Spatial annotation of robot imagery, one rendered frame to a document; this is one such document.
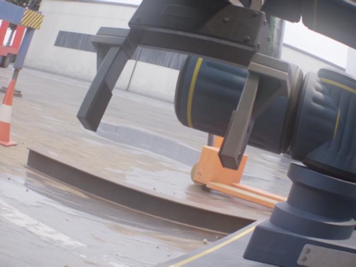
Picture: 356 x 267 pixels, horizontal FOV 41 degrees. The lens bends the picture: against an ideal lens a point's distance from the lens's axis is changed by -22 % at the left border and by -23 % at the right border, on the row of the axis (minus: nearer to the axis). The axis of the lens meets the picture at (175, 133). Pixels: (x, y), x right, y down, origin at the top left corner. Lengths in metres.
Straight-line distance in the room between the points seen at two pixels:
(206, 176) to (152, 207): 1.60
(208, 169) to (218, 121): 3.73
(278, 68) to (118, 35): 0.16
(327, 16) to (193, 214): 2.65
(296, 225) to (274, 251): 0.07
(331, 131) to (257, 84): 0.60
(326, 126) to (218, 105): 0.24
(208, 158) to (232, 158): 4.40
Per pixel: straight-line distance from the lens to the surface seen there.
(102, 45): 0.56
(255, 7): 0.59
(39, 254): 1.89
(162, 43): 0.56
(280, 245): 1.07
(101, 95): 0.53
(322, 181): 1.06
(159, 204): 3.30
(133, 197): 3.32
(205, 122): 1.15
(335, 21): 0.75
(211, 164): 4.84
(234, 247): 1.41
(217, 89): 1.10
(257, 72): 0.49
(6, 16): 8.43
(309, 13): 0.75
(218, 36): 0.51
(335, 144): 1.08
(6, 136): 4.04
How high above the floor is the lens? 0.67
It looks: 3 degrees down
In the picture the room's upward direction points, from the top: 16 degrees clockwise
